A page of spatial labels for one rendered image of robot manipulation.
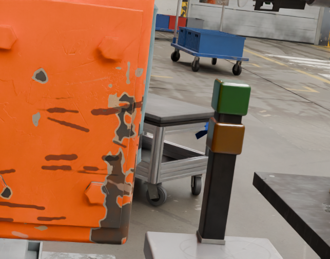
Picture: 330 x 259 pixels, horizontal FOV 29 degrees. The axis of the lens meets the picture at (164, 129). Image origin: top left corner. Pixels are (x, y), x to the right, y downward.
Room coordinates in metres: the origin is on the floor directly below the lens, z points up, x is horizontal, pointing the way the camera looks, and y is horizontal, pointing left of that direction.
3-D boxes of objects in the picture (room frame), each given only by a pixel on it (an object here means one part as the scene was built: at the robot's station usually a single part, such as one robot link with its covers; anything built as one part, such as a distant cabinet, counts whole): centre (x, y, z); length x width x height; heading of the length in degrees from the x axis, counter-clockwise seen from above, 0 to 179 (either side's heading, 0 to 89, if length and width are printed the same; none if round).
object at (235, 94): (0.79, -0.08, 0.64); 0.04 x 0.04 x 0.04; 10
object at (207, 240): (0.79, -0.08, 0.55); 0.03 x 0.03 x 0.21; 10
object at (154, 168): (2.43, 0.05, 0.17); 0.43 x 0.36 x 0.34; 50
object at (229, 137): (0.79, -0.08, 0.59); 0.04 x 0.04 x 0.04; 10
